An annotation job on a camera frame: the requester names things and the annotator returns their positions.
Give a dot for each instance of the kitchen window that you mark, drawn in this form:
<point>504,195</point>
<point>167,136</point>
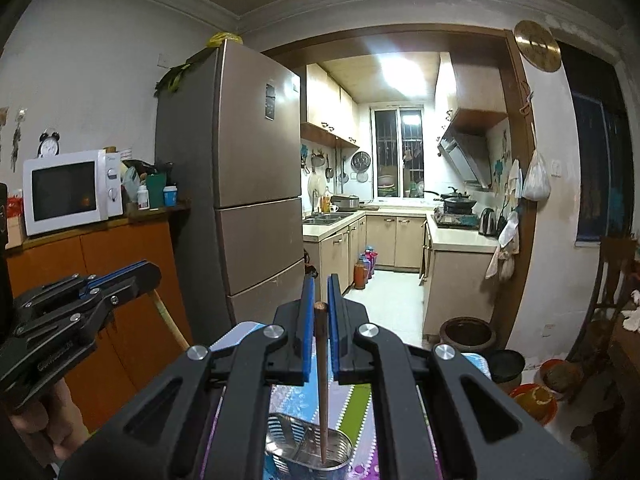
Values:
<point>398,146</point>

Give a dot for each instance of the black alarm clock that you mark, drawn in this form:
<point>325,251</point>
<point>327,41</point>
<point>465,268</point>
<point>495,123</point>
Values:
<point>49,144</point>

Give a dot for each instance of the dark clay pot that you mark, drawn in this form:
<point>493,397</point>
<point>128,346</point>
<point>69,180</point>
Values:
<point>467,334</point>

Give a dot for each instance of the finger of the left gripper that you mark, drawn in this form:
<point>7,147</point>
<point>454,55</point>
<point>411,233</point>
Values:
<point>31,320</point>
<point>57,294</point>

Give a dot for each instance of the black wok on stove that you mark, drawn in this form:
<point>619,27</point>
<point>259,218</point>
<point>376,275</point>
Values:
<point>454,202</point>

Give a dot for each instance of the wooden chopstick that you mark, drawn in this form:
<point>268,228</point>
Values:
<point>321,336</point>
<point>168,320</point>

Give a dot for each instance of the cardboard box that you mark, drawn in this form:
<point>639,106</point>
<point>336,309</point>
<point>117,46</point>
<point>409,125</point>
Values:
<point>15,222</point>

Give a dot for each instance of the steel electric kettle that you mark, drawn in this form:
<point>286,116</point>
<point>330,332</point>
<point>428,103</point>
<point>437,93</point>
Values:
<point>488,223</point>

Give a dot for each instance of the white hanging plastic bag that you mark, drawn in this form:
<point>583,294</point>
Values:
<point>536,187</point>

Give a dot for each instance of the white medicine bottle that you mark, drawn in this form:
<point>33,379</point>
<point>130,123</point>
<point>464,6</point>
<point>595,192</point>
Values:
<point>143,198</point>

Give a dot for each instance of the white microwave oven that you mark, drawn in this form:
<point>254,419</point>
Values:
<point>69,190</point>

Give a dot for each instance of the wooden chair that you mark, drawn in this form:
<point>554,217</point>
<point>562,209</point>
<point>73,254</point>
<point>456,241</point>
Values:
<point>611,292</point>

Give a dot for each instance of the orange wooden cabinet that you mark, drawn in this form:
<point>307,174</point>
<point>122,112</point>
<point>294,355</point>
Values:
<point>100,310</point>

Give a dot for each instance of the blue perforated utensil holder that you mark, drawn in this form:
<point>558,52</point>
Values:
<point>293,450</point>

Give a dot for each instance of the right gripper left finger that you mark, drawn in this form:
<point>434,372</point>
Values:
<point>205,416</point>

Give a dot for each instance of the person left hand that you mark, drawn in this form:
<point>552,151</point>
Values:
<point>54,431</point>

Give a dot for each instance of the brown three-door refrigerator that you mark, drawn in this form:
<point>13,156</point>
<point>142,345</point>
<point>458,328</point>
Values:
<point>231,132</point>

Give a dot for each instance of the round gold wall clock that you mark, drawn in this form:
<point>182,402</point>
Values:
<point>538,46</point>

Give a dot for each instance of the blue lidded cup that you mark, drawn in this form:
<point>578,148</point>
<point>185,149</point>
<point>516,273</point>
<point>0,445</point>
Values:
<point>170,195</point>

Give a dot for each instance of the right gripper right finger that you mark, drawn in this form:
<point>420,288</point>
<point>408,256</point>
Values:
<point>436,415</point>

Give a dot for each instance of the steel range hood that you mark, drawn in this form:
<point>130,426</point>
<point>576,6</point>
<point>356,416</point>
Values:
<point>468,154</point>

